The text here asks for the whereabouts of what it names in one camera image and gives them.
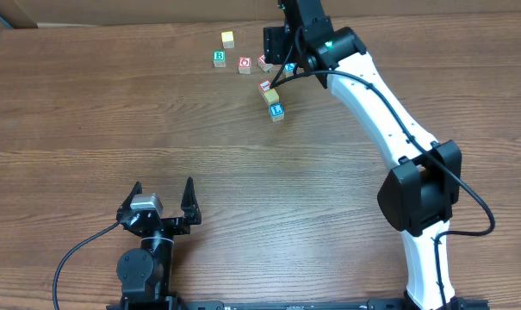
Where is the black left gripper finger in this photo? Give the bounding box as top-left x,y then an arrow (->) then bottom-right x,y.
119,182 -> 142,212
181,177 -> 200,218

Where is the red M wooden block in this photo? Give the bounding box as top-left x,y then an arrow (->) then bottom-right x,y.
257,55 -> 273,72

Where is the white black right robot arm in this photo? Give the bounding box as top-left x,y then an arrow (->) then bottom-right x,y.
264,0 -> 462,309

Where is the red O wooden block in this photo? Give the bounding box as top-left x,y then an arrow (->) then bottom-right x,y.
238,57 -> 251,75

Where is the red I wooden block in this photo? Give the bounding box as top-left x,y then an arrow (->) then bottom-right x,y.
258,80 -> 270,96

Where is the yellow top wooden block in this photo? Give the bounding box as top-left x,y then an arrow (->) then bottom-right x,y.
220,31 -> 235,49

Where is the green B wooden block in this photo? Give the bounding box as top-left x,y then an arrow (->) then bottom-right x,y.
213,50 -> 226,68

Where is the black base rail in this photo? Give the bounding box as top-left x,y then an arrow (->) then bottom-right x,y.
106,296 -> 490,310

